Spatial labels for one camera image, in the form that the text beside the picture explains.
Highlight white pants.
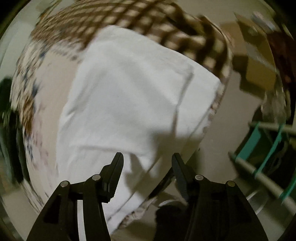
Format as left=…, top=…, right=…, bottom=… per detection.
left=56, top=26, right=223, bottom=232

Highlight teal and grey rack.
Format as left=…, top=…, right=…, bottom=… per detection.
left=228, top=121, right=295, bottom=215

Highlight floral cream blanket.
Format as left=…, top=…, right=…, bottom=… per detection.
left=11, top=40, right=84, bottom=213

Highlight cardboard box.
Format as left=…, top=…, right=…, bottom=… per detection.
left=233, top=14, right=278, bottom=91

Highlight brown checkered blanket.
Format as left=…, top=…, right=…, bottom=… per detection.
left=32, top=1, right=232, bottom=84

